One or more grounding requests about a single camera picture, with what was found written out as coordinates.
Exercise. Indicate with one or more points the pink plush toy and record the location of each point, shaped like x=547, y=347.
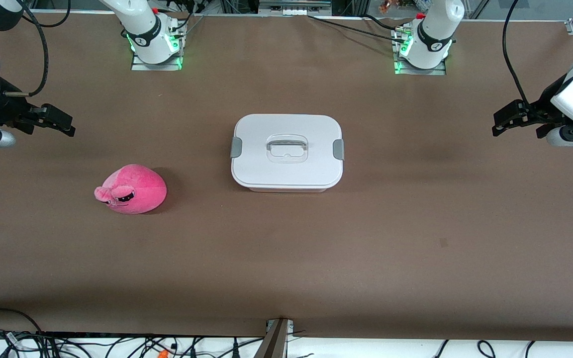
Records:
x=140, y=191

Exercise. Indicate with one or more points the white box lid grey clips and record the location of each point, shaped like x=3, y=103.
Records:
x=286, y=169

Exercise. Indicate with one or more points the grey box white connector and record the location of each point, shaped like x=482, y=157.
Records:
x=291, y=7

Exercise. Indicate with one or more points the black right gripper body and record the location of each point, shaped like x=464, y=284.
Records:
x=4, y=110

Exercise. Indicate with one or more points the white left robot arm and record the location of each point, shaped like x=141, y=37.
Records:
x=433, y=40

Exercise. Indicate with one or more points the pink plastic box base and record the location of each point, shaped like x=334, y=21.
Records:
x=286, y=189

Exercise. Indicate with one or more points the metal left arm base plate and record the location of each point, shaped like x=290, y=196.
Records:
x=435, y=71

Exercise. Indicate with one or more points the grey metal camera post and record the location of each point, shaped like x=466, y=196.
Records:
x=274, y=340

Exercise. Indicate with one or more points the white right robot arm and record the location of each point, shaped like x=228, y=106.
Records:
x=147, y=35

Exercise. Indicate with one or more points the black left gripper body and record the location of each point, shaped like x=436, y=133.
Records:
x=538, y=112

